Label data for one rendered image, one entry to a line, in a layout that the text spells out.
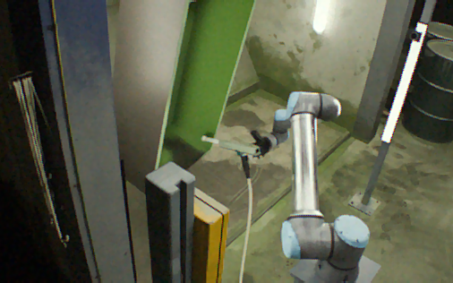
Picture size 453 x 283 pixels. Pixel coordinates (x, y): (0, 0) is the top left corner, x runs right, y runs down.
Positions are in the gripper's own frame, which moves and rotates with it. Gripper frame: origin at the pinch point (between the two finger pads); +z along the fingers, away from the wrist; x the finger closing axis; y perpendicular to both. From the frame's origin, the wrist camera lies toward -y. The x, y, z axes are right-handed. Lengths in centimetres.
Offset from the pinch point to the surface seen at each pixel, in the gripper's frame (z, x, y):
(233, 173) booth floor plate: -42, 64, 46
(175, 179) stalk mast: 109, -112, -61
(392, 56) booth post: -175, -6, -15
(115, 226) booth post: 98, -44, -21
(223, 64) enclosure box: -12, 15, -47
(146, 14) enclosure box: 47, -11, -84
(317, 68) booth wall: -167, 67, -5
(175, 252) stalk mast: 111, -110, -47
